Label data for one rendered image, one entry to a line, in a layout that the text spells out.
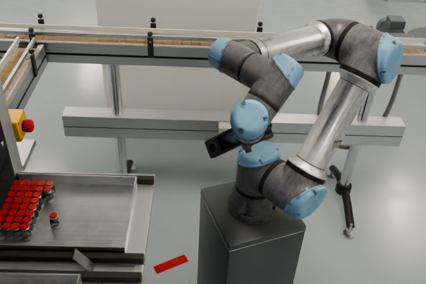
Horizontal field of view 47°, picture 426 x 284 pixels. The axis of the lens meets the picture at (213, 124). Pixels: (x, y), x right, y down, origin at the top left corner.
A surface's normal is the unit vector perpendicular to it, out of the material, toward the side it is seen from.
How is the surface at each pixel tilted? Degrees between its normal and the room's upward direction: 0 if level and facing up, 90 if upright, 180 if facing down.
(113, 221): 0
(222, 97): 90
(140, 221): 0
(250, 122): 46
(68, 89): 0
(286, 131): 90
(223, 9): 90
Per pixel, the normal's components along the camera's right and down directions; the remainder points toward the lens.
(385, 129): 0.00, 0.59
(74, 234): 0.04, -0.80
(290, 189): -0.43, -0.18
